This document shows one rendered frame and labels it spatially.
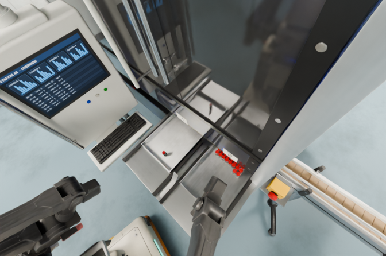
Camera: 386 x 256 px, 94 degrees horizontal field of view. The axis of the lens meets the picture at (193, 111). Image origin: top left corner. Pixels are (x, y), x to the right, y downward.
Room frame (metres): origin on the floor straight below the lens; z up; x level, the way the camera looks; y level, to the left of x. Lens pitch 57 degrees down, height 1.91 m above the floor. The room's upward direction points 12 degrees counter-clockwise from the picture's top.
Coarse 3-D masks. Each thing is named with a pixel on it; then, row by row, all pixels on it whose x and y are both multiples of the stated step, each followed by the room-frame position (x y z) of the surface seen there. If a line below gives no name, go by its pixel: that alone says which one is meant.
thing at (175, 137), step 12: (168, 120) 0.62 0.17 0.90; (180, 120) 0.61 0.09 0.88; (156, 132) 0.55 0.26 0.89; (168, 132) 0.54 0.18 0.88; (180, 132) 0.52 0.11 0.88; (192, 132) 0.50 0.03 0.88; (144, 144) 0.49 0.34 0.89; (156, 144) 0.48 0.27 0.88; (168, 144) 0.46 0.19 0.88; (180, 144) 0.44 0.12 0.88; (192, 144) 0.42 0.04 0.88; (156, 156) 0.40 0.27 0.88; (168, 156) 0.38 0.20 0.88; (180, 156) 0.37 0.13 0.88; (168, 168) 0.31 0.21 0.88
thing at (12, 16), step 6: (0, 6) 0.81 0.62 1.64; (6, 6) 0.85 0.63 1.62; (0, 12) 0.79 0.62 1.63; (6, 12) 0.80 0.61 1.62; (12, 12) 0.82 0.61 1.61; (0, 18) 0.77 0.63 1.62; (6, 18) 0.78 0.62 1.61; (12, 18) 0.80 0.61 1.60; (0, 24) 0.76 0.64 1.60; (6, 24) 0.77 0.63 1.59
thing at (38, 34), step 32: (0, 32) 0.74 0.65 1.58; (32, 32) 0.77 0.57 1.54; (64, 32) 0.82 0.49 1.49; (0, 64) 0.66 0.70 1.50; (32, 64) 0.71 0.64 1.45; (64, 64) 0.76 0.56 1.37; (96, 64) 0.84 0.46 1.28; (0, 96) 0.60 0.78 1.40; (32, 96) 0.64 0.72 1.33; (64, 96) 0.70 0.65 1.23; (96, 96) 0.77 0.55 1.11; (128, 96) 0.86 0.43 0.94; (64, 128) 0.62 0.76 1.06; (96, 128) 0.69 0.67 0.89
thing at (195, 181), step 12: (204, 156) 0.33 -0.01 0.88; (216, 156) 0.32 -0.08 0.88; (192, 168) 0.27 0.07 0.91; (204, 168) 0.27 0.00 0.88; (216, 168) 0.25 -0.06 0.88; (228, 168) 0.24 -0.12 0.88; (192, 180) 0.22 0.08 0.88; (204, 180) 0.20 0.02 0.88; (228, 180) 0.18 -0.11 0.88; (240, 180) 0.17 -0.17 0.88; (192, 192) 0.16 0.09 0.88; (228, 192) 0.12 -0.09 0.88; (228, 204) 0.07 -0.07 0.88
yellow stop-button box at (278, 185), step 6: (276, 174) 0.13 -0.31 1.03; (276, 180) 0.11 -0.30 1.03; (282, 180) 0.10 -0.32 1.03; (270, 186) 0.09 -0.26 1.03; (276, 186) 0.09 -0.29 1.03; (282, 186) 0.08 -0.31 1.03; (288, 186) 0.08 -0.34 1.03; (276, 192) 0.06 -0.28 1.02; (282, 192) 0.06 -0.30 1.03; (282, 198) 0.04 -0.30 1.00
